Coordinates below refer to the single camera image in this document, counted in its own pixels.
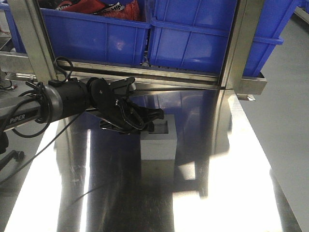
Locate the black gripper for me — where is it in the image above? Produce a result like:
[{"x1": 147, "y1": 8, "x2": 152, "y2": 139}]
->
[{"x1": 86, "y1": 78, "x2": 164, "y2": 134}]

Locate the gray cube base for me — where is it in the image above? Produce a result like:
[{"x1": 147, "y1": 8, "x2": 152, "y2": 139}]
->
[{"x1": 140, "y1": 115, "x2": 177, "y2": 160}]

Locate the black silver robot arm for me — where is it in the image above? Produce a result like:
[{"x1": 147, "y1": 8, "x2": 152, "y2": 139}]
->
[{"x1": 0, "y1": 77, "x2": 164, "y2": 134}]

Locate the blue plastic bin center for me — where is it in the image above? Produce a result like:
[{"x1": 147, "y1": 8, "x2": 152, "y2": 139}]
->
[{"x1": 148, "y1": 0, "x2": 237, "y2": 73}]

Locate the blue plastic bin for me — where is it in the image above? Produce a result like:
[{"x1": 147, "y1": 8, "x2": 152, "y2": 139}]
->
[
  {"x1": 148, "y1": 0, "x2": 237, "y2": 73},
  {"x1": 243, "y1": 0, "x2": 298, "y2": 77}
]

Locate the blue bin with red items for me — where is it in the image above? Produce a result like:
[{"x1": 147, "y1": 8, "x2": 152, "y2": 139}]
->
[{"x1": 41, "y1": 0, "x2": 151, "y2": 66}]

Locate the blue bin far left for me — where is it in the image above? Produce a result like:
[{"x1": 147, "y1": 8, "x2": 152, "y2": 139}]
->
[{"x1": 0, "y1": 0, "x2": 26, "y2": 54}]

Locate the blue plastic bin right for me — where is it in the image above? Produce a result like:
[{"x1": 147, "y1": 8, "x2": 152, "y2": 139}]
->
[{"x1": 243, "y1": 0, "x2": 298, "y2": 77}]

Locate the black chair caster leg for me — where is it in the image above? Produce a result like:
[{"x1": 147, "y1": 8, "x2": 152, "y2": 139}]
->
[{"x1": 0, "y1": 132, "x2": 25, "y2": 170}]

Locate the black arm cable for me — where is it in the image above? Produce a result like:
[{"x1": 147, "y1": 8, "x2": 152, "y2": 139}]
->
[{"x1": 0, "y1": 56, "x2": 83, "y2": 186}]

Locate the stainless steel rack frame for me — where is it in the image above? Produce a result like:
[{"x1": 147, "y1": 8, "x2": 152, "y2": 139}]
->
[{"x1": 0, "y1": 0, "x2": 267, "y2": 100}]

